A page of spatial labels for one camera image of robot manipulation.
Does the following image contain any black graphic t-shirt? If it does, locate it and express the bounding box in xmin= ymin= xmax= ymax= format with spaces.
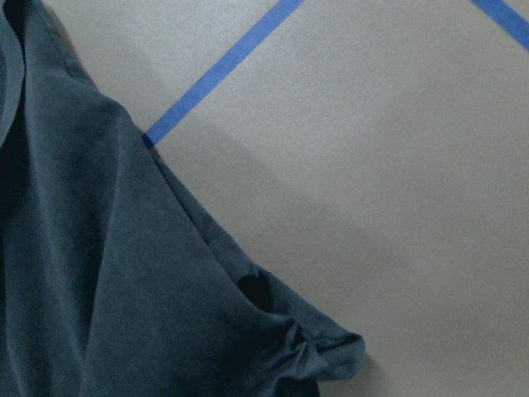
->
xmin=1 ymin=1 xmax=365 ymax=396

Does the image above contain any brown paper table cover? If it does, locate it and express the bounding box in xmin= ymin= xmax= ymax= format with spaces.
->
xmin=41 ymin=0 xmax=529 ymax=397

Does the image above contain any blue tape line lengthwise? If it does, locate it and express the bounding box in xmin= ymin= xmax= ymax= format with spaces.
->
xmin=142 ymin=0 xmax=303 ymax=150

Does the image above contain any blue tape line crosswise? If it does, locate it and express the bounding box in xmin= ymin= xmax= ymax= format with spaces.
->
xmin=471 ymin=0 xmax=529 ymax=50

